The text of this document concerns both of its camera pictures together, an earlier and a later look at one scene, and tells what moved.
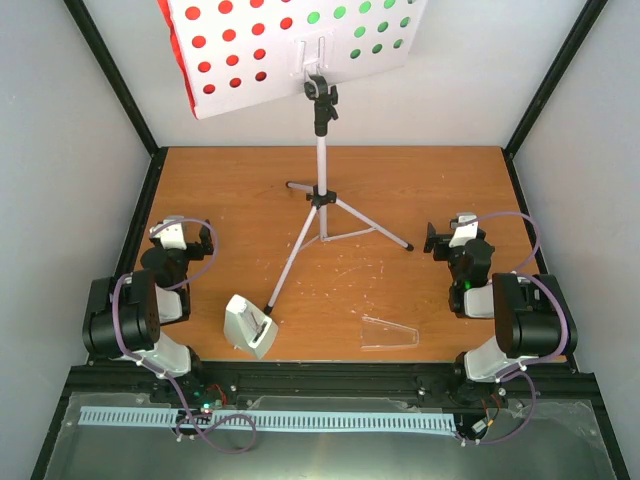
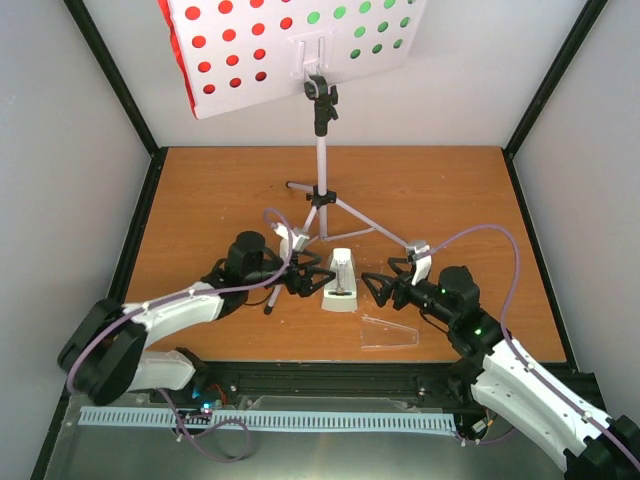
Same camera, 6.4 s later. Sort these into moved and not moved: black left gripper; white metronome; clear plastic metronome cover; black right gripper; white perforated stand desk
Moved: black left gripper; black right gripper; white metronome
Not moved: white perforated stand desk; clear plastic metronome cover
